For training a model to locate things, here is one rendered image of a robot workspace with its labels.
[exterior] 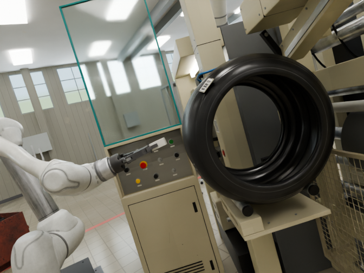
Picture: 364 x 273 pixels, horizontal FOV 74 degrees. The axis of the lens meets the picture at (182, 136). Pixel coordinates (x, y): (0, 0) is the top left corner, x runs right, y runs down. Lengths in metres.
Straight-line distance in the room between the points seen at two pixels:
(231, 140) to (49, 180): 0.88
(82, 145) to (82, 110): 1.59
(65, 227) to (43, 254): 0.19
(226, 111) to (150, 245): 1.08
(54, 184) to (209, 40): 0.98
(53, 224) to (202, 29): 1.20
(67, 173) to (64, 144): 10.53
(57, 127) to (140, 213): 9.87
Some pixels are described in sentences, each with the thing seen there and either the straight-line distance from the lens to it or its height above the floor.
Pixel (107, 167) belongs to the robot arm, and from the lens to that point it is 0.99.
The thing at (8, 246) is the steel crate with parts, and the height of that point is 0.28.
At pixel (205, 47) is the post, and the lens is 1.34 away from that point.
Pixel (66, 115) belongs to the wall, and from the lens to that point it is 11.49.
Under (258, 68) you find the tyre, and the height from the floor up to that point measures 1.42.
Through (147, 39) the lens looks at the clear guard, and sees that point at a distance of 1.74.
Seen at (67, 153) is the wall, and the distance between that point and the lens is 11.38.
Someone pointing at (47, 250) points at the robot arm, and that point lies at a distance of 1.21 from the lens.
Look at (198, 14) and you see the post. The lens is 1.39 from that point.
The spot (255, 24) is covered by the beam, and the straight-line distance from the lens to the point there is 1.27.
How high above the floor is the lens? 1.34
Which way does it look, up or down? 5 degrees down
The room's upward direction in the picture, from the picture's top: 16 degrees counter-clockwise
